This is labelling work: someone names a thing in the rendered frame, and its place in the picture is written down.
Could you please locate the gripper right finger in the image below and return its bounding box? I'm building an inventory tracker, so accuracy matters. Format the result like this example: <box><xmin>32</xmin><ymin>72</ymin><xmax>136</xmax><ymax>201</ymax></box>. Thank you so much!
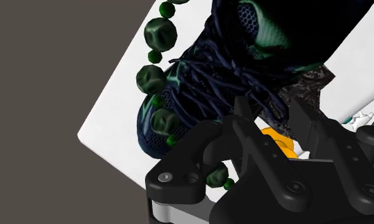
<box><xmin>288</xmin><ymin>98</ymin><xmax>374</xmax><ymax>216</ymax></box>

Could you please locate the dark speckled object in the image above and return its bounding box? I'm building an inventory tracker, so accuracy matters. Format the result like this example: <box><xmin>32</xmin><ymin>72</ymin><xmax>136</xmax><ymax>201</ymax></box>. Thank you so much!
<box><xmin>277</xmin><ymin>64</ymin><xmax>336</xmax><ymax>139</ymax></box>

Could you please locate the dark blue teal sneaker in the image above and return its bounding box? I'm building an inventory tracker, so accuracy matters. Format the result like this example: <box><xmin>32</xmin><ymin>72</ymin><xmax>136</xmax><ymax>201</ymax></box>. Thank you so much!
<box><xmin>136</xmin><ymin>0</ymin><xmax>374</xmax><ymax>160</ymax></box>

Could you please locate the yellow round object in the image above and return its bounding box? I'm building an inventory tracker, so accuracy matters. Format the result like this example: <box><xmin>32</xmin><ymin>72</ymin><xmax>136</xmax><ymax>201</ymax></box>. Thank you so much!
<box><xmin>260</xmin><ymin>127</ymin><xmax>300</xmax><ymax>160</ymax></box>

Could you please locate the white table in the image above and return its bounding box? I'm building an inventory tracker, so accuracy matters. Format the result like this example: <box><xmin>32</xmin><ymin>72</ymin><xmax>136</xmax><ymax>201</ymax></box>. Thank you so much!
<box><xmin>77</xmin><ymin>0</ymin><xmax>374</xmax><ymax>204</ymax></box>

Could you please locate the green bead necklace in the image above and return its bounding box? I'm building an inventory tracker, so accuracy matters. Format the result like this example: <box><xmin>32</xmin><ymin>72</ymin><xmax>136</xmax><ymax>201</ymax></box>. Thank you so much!
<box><xmin>135</xmin><ymin>0</ymin><xmax>374</xmax><ymax>191</ymax></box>

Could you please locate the small white figure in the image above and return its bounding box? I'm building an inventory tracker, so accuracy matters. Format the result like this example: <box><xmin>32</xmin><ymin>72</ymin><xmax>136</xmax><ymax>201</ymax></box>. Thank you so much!
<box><xmin>343</xmin><ymin>111</ymin><xmax>374</xmax><ymax>132</ymax></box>

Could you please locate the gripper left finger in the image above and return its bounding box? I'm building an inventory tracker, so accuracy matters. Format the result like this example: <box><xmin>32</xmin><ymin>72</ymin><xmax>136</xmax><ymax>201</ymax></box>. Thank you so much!
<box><xmin>144</xmin><ymin>95</ymin><xmax>314</xmax><ymax>214</ymax></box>

